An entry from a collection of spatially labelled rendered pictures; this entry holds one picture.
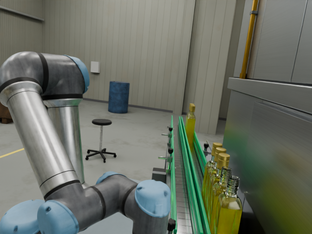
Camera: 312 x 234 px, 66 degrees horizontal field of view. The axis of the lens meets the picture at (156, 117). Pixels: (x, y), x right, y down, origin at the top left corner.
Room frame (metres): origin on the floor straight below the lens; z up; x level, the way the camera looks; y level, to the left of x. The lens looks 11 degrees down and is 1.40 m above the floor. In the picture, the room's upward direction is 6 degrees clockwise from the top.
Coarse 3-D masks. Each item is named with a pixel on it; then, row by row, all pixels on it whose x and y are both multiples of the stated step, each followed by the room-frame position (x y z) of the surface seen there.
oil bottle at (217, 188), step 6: (216, 186) 0.64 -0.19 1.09; (222, 186) 0.63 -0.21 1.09; (216, 192) 0.63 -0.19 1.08; (210, 198) 0.67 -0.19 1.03; (216, 198) 0.62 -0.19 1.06; (210, 204) 0.66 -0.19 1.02; (210, 210) 0.65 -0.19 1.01; (210, 216) 0.63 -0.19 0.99; (210, 222) 0.63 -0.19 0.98; (210, 228) 0.62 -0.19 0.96
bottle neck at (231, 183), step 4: (228, 176) 0.59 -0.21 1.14; (232, 176) 0.60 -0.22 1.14; (236, 176) 0.60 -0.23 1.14; (228, 180) 0.59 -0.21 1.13; (232, 180) 0.58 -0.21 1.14; (236, 180) 0.58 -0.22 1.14; (228, 184) 0.58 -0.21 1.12; (232, 184) 0.58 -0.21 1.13; (236, 184) 0.58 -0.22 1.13; (228, 188) 0.58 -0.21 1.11; (232, 188) 0.58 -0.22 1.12; (236, 188) 0.58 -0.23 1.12; (228, 192) 0.58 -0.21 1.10; (232, 192) 0.58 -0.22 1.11; (236, 192) 0.58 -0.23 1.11; (232, 196) 0.58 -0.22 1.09
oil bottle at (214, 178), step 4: (212, 176) 0.71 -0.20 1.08; (216, 176) 0.70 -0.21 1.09; (212, 180) 0.70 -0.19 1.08; (216, 180) 0.68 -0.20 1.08; (212, 184) 0.69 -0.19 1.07; (208, 188) 0.72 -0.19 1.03; (208, 192) 0.72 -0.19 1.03; (208, 196) 0.71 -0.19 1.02; (208, 200) 0.70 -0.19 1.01; (208, 204) 0.69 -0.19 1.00; (208, 208) 0.68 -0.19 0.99
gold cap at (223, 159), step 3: (219, 153) 0.71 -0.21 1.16; (222, 153) 0.72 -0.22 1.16; (225, 153) 0.72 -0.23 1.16; (219, 156) 0.70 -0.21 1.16; (222, 156) 0.69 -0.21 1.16; (225, 156) 0.69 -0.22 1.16; (228, 156) 0.69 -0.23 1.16; (219, 159) 0.70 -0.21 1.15; (222, 159) 0.69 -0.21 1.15; (225, 159) 0.69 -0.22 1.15; (228, 159) 0.69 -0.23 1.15; (219, 162) 0.70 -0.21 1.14; (222, 162) 0.69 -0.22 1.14; (225, 162) 0.69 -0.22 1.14; (228, 162) 0.70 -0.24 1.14; (219, 165) 0.70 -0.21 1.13; (222, 165) 0.69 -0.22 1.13; (225, 165) 0.69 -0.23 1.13; (219, 168) 0.69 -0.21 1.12
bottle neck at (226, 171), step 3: (222, 168) 0.65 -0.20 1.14; (225, 168) 0.66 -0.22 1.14; (228, 168) 0.65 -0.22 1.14; (222, 171) 0.64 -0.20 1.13; (225, 171) 0.64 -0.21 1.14; (228, 171) 0.63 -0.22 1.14; (231, 171) 0.64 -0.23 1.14; (222, 174) 0.64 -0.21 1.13; (225, 174) 0.64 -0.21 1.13; (228, 174) 0.63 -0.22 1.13; (231, 174) 0.64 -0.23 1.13; (222, 177) 0.64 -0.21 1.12; (225, 177) 0.64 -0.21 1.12; (222, 180) 0.64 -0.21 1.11; (225, 180) 0.63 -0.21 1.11; (222, 183) 0.64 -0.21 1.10; (225, 183) 0.63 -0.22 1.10
